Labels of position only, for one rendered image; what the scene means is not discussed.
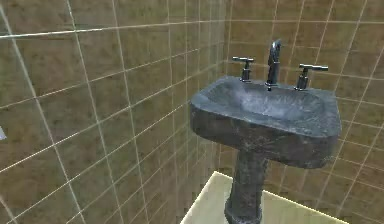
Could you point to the pale grey wall fixture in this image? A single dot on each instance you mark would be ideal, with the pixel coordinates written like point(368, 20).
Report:
point(1, 133)

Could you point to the chrome sink faucet spout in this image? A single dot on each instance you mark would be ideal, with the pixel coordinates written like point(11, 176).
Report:
point(274, 63)

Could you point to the dark grey stone pedestal sink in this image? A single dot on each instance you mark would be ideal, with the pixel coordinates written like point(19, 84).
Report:
point(266, 123)

